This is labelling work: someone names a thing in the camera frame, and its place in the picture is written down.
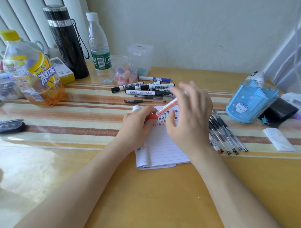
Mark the person's right hand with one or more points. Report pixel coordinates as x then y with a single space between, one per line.
192 117

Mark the person's left hand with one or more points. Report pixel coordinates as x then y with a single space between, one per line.
135 128

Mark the person's right thumb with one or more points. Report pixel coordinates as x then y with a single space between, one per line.
170 121

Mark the person's left thumb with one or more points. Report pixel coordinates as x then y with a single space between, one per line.
148 111

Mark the red white marker pen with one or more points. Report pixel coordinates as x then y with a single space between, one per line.
164 110

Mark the person's left forearm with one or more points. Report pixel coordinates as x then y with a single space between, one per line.
80 188

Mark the person's right forearm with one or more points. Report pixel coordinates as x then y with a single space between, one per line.
232 192

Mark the clear black gel pen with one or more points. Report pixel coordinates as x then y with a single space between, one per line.
231 130
143 101
150 96
229 142
229 133
222 143

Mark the white round cap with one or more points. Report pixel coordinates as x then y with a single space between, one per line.
136 108

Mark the white marker black cap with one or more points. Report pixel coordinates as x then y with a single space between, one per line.
125 87
157 86
141 92
150 84

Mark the black marker pen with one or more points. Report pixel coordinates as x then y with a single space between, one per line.
162 90

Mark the white lined notebook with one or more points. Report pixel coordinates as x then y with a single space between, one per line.
162 148

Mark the white marker blue cap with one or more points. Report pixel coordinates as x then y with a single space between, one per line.
154 79

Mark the clear jar of pastel erasers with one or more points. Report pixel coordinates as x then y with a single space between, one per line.
125 75

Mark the clear red gel pen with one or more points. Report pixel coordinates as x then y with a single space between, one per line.
215 143

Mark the clear plastic lidded box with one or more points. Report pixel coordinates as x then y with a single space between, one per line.
140 56

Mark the clear water bottle green label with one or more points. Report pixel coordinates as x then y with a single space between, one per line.
100 51

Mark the striped table mat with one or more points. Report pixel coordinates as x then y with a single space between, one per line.
70 110

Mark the blue cat pen holder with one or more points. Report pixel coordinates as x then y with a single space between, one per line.
250 103

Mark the blue binder clip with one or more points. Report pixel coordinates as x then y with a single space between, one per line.
264 120

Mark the yellow white carton box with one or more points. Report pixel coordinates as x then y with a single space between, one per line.
63 70

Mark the black thermos flask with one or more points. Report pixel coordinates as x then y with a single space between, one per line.
68 44

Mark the black pouch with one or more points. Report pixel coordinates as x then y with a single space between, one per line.
279 111

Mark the white folded tissue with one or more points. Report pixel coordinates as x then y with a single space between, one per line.
278 139

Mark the iced tea bottle yellow cap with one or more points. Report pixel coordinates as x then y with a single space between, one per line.
33 72

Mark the white plastic packet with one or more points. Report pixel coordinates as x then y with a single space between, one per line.
292 99

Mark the white teapot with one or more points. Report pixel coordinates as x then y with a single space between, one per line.
35 44

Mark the sheer white curtain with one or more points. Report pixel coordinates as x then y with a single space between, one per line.
287 51

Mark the black key fob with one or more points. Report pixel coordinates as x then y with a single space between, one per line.
11 127

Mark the white radiator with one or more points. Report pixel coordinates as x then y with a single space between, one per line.
28 16

